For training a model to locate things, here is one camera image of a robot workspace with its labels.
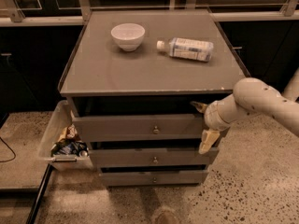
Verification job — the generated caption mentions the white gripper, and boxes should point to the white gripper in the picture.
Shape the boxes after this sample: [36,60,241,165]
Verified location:
[191,101,230,154]

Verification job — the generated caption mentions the grey top drawer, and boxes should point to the grey top drawer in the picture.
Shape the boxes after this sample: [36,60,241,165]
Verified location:
[73,114,207,142]

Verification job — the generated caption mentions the grey drawer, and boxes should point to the grey drawer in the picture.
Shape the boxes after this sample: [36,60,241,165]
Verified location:
[73,114,207,142]
[100,170,208,187]
[90,147,219,168]

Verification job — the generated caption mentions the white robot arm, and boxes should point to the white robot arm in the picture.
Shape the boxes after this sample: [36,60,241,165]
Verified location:
[191,70,299,154]

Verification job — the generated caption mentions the grey drawer cabinet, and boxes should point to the grey drawer cabinet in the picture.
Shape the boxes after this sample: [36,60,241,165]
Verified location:
[60,10,249,175]

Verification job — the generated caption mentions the grey bottom drawer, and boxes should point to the grey bottom drawer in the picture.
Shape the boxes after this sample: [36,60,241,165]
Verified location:
[100,170,208,187]

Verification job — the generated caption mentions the grey middle drawer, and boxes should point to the grey middle drawer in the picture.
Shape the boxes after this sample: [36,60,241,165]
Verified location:
[90,147,219,168]

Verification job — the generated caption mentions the clear plastic water bottle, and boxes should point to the clear plastic water bottle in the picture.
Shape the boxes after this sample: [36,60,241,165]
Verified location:
[156,37,214,62]

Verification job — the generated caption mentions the white ceramic bowl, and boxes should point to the white ceramic bowl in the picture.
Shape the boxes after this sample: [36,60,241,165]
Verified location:
[110,23,145,51]

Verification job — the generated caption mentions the snack packets in bin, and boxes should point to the snack packets in bin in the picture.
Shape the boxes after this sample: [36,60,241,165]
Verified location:
[50,124,89,157]

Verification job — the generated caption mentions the clear plastic storage bin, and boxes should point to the clear plastic storage bin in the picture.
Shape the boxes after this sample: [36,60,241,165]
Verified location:
[38,100,93,171]

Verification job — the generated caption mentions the black cable on floor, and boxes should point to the black cable on floor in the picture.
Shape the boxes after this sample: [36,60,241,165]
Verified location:
[0,136,17,163]

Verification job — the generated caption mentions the metal railing frame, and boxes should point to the metal railing frame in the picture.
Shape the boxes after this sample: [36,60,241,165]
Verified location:
[0,0,299,23]

